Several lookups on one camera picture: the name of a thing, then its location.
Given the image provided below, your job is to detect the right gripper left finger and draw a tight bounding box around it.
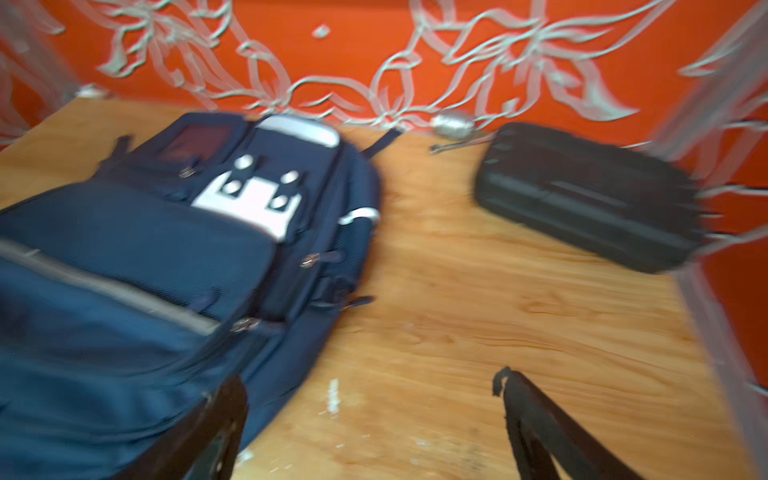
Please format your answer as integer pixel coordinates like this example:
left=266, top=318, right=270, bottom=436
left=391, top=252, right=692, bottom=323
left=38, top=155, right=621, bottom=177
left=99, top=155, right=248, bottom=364
left=114, top=376, right=249, bottom=479

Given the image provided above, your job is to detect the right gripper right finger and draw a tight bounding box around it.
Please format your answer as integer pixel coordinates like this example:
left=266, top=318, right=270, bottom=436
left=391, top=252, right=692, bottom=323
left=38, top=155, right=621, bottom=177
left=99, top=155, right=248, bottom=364
left=492, top=367, right=640, bottom=479

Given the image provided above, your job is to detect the navy blue student backpack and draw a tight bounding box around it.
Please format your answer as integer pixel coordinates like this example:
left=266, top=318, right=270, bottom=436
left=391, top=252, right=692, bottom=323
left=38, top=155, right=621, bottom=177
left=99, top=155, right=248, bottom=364
left=1, top=113, right=399, bottom=479

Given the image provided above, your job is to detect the black plastic tool case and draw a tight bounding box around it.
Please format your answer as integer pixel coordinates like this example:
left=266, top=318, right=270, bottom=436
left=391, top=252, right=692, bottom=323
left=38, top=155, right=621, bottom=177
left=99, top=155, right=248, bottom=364
left=473, top=122, right=704, bottom=273

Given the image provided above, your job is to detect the thin silver metal wrench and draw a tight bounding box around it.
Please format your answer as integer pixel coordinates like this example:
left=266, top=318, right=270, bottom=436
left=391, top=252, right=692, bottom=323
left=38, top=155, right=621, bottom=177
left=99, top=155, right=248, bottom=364
left=429, top=133, right=496, bottom=155

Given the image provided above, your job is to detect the small silver metal cylinder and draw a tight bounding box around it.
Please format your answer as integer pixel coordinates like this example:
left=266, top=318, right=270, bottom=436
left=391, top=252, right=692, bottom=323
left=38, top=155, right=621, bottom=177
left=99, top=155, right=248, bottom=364
left=429, top=109, right=476, bottom=141

